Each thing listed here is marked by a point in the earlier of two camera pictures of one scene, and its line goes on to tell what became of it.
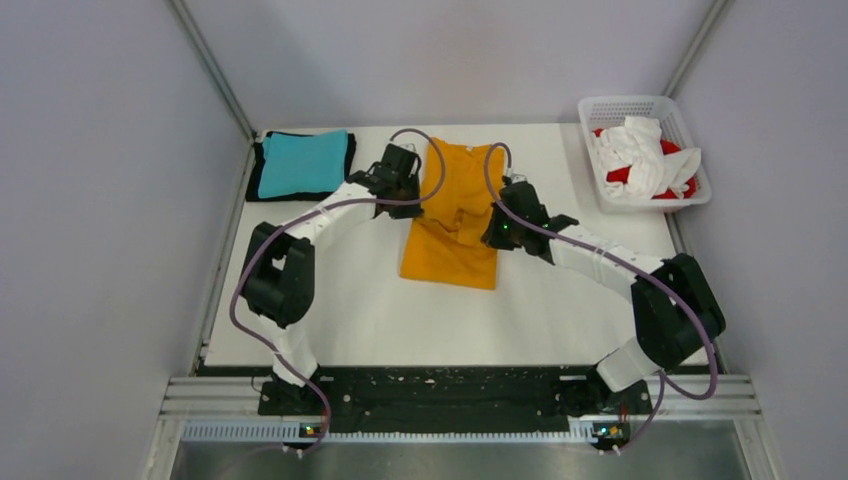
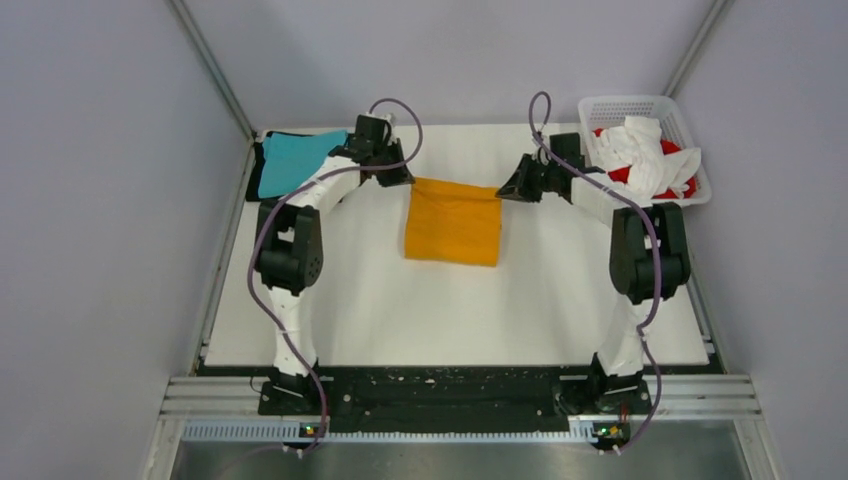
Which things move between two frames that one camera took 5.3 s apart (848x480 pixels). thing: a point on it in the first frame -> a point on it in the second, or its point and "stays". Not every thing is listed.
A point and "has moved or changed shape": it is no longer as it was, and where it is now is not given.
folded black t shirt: [254, 163] stays
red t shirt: [620, 174] stays
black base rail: [586, 398] stays
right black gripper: [493, 238] -> [518, 188]
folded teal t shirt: [304, 163] stays
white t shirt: [639, 145] stays
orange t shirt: [445, 244] has moved or changed shape
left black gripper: [408, 211] -> [400, 175]
